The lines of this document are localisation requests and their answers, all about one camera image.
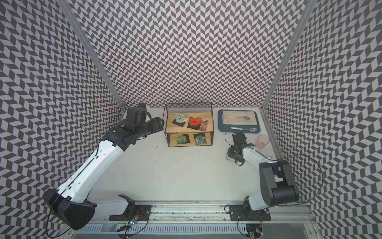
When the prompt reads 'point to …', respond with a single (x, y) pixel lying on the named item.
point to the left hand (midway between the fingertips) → (159, 125)
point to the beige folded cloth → (240, 121)
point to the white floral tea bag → (180, 120)
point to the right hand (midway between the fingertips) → (234, 156)
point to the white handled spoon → (252, 129)
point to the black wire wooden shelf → (204, 110)
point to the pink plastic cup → (262, 141)
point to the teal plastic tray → (227, 128)
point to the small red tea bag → (194, 123)
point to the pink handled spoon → (245, 117)
